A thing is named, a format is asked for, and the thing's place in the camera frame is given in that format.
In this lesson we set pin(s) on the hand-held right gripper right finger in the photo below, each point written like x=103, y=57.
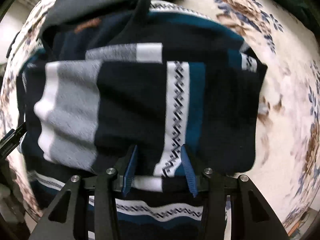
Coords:
x=188, y=175

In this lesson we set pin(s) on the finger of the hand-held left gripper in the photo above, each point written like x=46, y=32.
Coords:
x=11, y=140

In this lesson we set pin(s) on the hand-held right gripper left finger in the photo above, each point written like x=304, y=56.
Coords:
x=130, y=171

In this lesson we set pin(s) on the striped navy teal white sweater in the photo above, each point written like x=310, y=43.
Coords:
x=130, y=105

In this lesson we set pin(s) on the floral plush blanket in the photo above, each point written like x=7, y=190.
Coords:
x=282, y=100

